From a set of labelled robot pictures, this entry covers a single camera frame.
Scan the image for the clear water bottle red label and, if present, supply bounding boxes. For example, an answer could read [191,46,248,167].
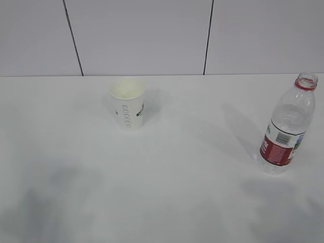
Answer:
[257,72,318,175]

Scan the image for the white paper cup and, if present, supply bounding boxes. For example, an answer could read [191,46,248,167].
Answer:
[109,77,146,130]

